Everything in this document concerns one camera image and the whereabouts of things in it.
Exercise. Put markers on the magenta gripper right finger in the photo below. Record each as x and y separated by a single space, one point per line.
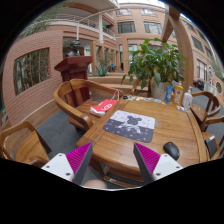
154 166

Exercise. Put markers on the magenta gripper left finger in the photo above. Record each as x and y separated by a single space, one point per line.
71 166

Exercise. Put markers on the black computer mouse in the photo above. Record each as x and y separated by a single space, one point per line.
171 149

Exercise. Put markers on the grey patterned mouse pad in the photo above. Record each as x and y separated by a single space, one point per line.
131 125

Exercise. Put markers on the round wooden table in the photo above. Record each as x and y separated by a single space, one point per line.
113 155

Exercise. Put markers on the wooden chair right edge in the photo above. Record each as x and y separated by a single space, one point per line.
215 147

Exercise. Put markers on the wooden chair lower left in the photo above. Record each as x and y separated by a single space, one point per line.
33 150

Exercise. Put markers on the wooden chair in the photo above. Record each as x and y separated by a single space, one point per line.
33 150
211 109

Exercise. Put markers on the red and white bag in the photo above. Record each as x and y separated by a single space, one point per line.
100 109

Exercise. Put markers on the wooden chair far right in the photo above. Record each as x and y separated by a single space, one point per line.
211 109

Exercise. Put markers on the wooden armchair behind table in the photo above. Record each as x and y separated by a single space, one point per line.
74 99

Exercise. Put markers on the white plant pot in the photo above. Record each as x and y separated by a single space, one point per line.
158 91

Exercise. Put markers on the white pump dispenser bottle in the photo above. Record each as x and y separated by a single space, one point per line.
187 99

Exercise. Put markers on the orange yellow bottle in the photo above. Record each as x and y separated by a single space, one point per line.
178 93

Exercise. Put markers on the blue tube bottle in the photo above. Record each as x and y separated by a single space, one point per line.
169 90

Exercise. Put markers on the spiky agave plant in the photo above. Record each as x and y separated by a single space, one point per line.
101 70

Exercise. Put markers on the green potted plant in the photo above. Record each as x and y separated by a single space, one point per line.
157 65

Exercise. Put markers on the dark bust statue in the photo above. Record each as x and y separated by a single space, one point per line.
74 46

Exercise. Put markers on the wooden pillar beam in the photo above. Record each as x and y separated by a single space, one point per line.
173 23

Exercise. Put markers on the dark red wooden pedestal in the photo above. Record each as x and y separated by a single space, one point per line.
74 67

